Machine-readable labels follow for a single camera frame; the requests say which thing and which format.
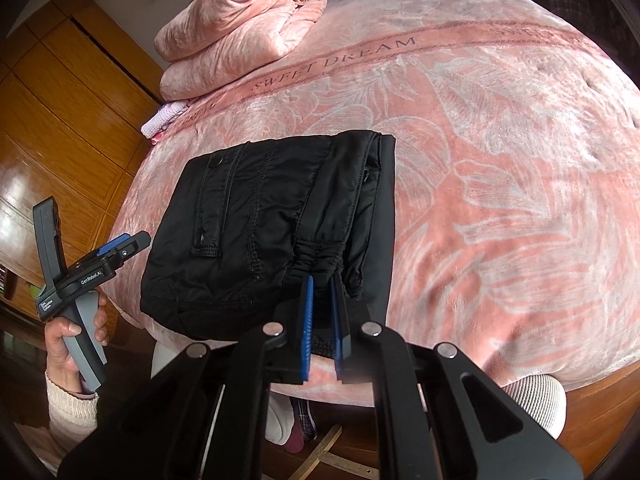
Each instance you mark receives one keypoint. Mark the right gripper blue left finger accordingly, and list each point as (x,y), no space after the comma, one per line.
(305,325)

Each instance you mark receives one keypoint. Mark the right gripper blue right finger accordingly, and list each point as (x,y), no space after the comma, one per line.
(342,339)

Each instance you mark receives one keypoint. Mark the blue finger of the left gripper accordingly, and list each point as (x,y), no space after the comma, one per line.
(130,245)
(111,244)

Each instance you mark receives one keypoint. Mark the black padded pants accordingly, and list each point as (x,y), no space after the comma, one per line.
(245,226)

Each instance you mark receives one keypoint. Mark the person's left forearm sleeve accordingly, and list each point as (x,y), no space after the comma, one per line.
(72,417)

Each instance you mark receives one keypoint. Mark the person's left hand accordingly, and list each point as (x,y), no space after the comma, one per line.
(61,368)

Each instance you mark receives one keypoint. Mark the wooden stool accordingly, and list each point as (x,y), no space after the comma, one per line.
(323,455)

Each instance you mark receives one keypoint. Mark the folded pink white towel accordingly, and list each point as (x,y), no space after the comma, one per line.
(163,118)

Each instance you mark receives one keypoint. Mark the wooden wardrobe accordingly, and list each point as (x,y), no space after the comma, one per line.
(75,91)

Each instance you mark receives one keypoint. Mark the folded pink comforter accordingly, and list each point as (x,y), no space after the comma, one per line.
(211,43)

